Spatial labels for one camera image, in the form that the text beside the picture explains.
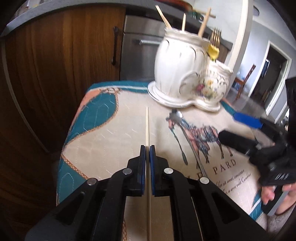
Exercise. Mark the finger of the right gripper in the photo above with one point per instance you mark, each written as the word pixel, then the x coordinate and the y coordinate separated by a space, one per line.
pixel 248 120
pixel 239 143

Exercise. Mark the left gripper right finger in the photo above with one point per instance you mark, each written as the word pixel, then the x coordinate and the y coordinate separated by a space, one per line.
pixel 199 209

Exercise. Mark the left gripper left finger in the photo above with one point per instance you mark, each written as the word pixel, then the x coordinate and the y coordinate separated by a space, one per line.
pixel 95 210

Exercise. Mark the wooden chopstick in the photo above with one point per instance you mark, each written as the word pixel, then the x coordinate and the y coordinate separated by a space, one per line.
pixel 167 24
pixel 204 23
pixel 183 22
pixel 148 175

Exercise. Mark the silver flower spoon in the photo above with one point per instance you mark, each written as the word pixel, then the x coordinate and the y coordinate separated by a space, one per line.
pixel 176 117

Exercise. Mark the gold fork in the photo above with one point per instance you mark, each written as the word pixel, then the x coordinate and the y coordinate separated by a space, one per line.
pixel 215 37

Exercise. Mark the wooden chair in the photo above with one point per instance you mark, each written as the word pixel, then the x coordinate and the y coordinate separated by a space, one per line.
pixel 242 82

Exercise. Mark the white ceramic utensil holder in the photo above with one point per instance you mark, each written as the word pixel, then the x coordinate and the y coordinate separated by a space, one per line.
pixel 185 75

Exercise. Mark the quilted horse print cloth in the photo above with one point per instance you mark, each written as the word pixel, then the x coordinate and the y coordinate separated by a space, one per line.
pixel 109 128

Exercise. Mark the wooden chopstick in holder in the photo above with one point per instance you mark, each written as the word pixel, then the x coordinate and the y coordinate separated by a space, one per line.
pixel 204 23

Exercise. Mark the grey speckled countertop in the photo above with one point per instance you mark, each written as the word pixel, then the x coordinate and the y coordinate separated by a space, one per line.
pixel 63 29

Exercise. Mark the stainless steel oven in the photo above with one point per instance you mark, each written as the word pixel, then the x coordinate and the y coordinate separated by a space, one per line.
pixel 141 39

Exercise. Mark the wooden cabinet door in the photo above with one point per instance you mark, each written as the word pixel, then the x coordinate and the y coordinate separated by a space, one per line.
pixel 50 91

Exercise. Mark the black cabinet handle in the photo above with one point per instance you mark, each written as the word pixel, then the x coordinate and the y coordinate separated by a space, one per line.
pixel 115 33

